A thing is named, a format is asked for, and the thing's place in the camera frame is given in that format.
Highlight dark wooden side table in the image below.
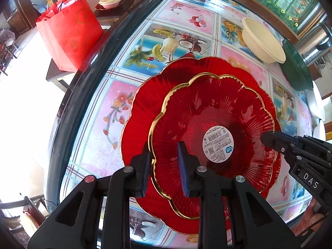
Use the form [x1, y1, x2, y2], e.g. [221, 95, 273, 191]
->
[46, 0, 137, 94]

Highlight green plate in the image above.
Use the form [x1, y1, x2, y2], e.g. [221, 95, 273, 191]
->
[280, 39, 315, 92]

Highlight wooden chair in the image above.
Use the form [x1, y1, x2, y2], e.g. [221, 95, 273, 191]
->
[0, 192, 50, 239]

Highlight gold-rimmed red plate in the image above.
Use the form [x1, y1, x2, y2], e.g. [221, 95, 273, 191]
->
[148, 73, 282, 220]

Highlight large red plate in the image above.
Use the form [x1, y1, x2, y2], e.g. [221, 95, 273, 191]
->
[120, 56, 283, 235]

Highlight small red plate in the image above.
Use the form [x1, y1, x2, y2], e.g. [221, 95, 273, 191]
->
[95, 0, 125, 11]

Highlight steel kettle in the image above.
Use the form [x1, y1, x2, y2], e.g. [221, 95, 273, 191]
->
[294, 22, 332, 66]

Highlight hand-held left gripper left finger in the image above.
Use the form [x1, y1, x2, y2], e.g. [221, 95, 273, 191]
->
[27, 142, 154, 249]

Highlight red gift bag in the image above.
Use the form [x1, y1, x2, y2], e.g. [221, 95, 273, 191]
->
[36, 0, 104, 72]

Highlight fruit printed tablecloth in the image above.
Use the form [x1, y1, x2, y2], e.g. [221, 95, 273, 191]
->
[47, 0, 325, 240]

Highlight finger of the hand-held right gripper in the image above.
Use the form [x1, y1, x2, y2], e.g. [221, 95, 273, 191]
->
[261, 131, 306, 165]
[295, 134, 332, 159]

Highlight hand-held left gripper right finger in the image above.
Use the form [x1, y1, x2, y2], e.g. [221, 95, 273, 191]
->
[177, 140, 301, 249]

